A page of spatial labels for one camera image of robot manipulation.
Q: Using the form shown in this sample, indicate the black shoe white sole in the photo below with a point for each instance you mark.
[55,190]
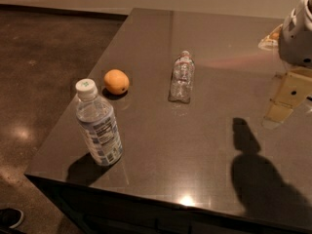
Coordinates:
[11,218]

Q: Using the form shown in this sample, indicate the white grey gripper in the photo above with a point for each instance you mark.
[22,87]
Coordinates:
[297,38]

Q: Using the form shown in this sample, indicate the orange fruit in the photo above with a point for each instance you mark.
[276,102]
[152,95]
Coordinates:
[116,82]

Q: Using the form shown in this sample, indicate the clear water bottle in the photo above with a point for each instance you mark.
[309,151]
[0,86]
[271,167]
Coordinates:
[182,78]

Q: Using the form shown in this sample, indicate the labelled water bottle white cap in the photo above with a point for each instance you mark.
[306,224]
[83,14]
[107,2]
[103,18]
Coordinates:
[98,125]

